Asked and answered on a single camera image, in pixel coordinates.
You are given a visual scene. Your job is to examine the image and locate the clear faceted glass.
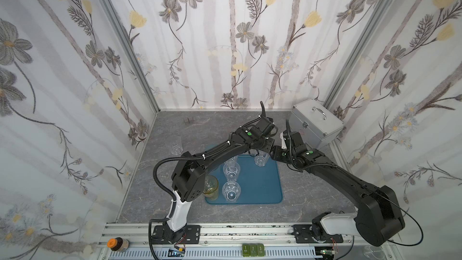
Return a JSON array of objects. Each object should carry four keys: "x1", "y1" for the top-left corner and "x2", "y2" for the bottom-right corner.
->
[
  {"x1": 222, "y1": 181, "x2": 241, "y2": 202},
  {"x1": 223, "y1": 160, "x2": 241, "y2": 181},
  {"x1": 169, "y1": 136, "x2": 184, "y2": 155},
  {"x1": 254, "y1": 152, "x2": 270, "y2": 167}
]

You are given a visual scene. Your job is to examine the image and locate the yellow transparent cup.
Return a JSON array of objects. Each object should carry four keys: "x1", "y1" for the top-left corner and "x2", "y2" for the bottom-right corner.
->
[{"x1": 203, "y1": 175, "x2": 219, "y2": 201}]

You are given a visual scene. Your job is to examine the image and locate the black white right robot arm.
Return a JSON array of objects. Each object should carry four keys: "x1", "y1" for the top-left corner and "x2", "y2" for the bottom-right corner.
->
[{"x1": 269, "y1": 132, "x2": 405, "y2": 247}]

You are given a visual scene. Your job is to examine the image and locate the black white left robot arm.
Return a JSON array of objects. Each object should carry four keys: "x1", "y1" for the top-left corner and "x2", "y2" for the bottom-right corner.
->
[{"x1": 153, "y1": 114, "x2": 277, "y2": 244}]

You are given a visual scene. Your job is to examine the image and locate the teal plastic tray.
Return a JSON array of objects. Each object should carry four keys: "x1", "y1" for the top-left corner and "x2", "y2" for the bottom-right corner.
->
[{"x1": 205, "y1": 155, "x2": 283, "y2": 205}]

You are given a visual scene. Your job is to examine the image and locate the silver aluminium case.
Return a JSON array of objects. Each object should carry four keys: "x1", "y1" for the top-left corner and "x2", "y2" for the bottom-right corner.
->
[{"x1": 289, "y1": 99, "x2": 344, "y2": 149}]

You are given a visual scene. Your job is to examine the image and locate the green button box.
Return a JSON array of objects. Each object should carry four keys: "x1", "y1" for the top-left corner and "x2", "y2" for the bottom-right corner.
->
[{"x1": 241, "y1": 243, "x2": 266, "y2": 257}]

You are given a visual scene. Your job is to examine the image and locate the orange capped bottle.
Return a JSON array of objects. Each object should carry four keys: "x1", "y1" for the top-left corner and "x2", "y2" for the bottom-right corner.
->
[{"x1": 107, "y1": 237, "x2": 129, "y2": 253}]

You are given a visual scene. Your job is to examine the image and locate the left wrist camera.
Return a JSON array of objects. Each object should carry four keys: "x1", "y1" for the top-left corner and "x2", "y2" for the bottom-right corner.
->
[{"x1": 255, "y1": 101, "x2": 279, "y2": 138}]

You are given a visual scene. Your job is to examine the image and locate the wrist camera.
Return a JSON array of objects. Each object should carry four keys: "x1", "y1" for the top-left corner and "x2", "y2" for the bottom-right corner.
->
[
  {"x1": 283, "y1": 130, "x2": 308, "y2": 153},
  {"x1": 255, "y1": 101, "x2": 279, "y2": 138}
]

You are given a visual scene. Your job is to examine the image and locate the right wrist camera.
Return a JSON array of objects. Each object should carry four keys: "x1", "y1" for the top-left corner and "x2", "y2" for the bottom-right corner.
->
[{"x1": 283, "y1": 130, "x2": 308, "y2": 153}]

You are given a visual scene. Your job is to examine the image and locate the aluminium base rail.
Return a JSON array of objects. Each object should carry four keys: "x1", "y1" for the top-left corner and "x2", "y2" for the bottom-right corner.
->
[{"x1": 97, "y1": 223, "x2": 369, "y2": 249}]

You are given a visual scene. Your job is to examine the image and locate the black corrugated cable conduit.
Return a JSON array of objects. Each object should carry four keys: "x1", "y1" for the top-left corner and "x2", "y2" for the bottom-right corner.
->
[{"x1": 147, "y1": 151, "x2": 192, "y2": 260}]

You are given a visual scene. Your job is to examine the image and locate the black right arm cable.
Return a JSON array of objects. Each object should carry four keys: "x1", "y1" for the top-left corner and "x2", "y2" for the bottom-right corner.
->
[{"x1": 335, "y1": 187, "x2": 424, "y2": 260}]

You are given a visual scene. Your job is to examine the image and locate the white perforated cable duct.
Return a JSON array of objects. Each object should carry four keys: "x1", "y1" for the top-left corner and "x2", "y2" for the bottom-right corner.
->
[{"x1": 108, "y1": 247, "x2": 322, "y2": 260}]

